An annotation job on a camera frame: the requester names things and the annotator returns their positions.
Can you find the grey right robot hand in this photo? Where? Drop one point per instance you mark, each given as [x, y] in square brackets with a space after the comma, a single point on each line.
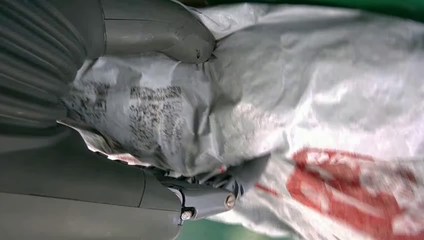
[82, 198]

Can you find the ribbed grey right arm sleeve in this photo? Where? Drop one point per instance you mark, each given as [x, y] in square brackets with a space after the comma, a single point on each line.
[33, 59]

